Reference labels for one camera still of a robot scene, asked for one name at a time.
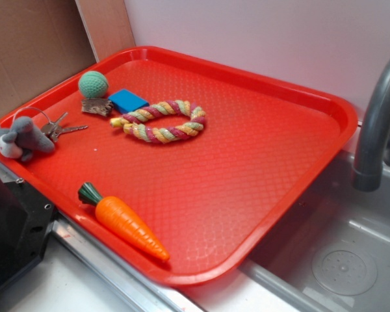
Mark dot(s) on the orange plastic toy carrot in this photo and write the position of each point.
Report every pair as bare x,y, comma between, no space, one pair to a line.
114,214

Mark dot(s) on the grey plush mouse toy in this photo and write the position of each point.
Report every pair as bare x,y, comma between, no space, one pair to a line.
22,139

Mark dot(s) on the green textured ball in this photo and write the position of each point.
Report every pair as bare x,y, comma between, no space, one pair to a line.
93,84

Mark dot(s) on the red plastic tray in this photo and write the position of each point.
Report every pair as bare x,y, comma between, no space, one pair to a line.
209,199

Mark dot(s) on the grey toy sink basin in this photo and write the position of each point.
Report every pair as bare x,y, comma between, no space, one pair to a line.
330,252

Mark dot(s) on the grey toy faucet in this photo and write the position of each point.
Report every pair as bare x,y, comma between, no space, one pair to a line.
373,146

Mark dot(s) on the brown cardboard panel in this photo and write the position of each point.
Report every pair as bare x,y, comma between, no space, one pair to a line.
43,43

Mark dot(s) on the silver keys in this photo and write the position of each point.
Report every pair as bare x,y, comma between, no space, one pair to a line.
52,129

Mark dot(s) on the blue rectangular block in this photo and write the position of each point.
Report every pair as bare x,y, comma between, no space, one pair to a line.
125,101

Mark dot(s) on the brown bark wood piece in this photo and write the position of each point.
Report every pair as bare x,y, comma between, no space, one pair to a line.
99,106

